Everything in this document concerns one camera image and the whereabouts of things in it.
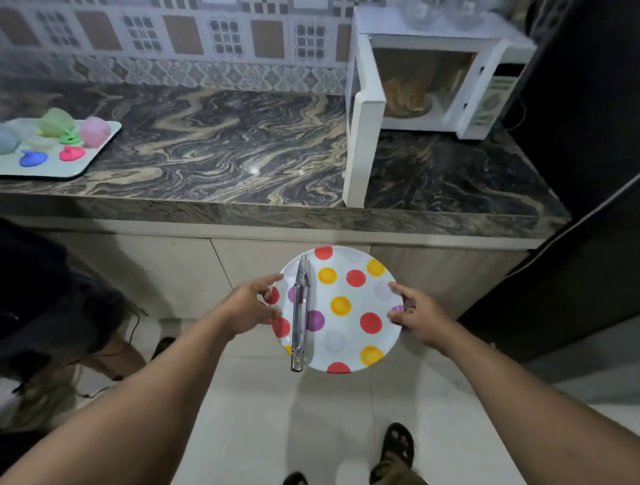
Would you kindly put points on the pink plastic lid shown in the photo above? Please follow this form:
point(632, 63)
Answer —
point(72, 153)

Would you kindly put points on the green plastic cup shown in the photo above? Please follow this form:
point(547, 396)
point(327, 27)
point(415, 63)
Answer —
point(54, 121)

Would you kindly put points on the person's left thumb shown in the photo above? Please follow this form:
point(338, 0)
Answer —
point(267, 281)

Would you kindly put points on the blue plastic cup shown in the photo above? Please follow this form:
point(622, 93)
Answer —
point(7, 140)

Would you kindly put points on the person's right thumb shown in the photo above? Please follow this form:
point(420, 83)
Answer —
point(401, 291)

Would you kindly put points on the person's black sandal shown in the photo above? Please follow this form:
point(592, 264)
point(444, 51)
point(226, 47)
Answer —
point(295, 479)
point(397, 444)

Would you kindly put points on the pale green tray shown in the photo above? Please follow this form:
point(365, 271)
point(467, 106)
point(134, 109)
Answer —
point(75, 162)

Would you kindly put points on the white microwave oven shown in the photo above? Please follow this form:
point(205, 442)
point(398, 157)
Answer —
point(440, 40)

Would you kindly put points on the pink plastic cup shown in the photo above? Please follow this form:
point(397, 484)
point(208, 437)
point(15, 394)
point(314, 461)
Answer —
point(95, 131)

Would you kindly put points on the person's left black sandal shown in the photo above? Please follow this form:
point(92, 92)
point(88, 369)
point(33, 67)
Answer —
point(295, 479)

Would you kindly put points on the person's right hand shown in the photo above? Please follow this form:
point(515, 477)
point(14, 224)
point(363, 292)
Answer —
point(427, 320)

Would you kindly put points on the black refrigerator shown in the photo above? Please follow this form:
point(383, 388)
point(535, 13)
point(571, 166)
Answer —
point(585, 175)

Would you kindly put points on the person's olive trouser leg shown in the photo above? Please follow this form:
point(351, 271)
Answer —
point(395, 474)

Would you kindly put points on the plate of food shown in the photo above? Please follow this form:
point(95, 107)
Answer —
point(406, 97)

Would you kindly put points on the white polka dot plate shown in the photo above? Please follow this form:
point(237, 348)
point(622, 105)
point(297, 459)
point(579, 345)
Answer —
point(350, 320)

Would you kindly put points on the beige kitchen cabinet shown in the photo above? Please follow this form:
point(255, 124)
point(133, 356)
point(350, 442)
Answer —
point(165, 270)

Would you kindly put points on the person's right forearm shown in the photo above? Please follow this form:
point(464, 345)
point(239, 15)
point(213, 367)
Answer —
point(530, 414)

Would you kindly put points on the person's right black sandal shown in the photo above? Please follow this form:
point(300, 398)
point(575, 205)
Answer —
point(397, 444)

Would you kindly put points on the person's left forearm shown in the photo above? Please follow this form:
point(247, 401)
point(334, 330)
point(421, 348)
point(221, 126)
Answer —
point(140, 404)

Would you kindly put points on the person's left hand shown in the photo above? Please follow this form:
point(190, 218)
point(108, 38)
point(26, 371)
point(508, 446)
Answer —
point(242, 312)

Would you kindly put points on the green plastic lid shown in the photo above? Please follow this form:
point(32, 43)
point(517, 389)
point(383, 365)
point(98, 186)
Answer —
point(71, 138)

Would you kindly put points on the blue plastic lid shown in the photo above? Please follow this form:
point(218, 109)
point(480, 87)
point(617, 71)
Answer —
point(33, 159)

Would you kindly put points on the metal kitchen tongs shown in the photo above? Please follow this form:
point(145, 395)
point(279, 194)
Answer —
point(300, 320)

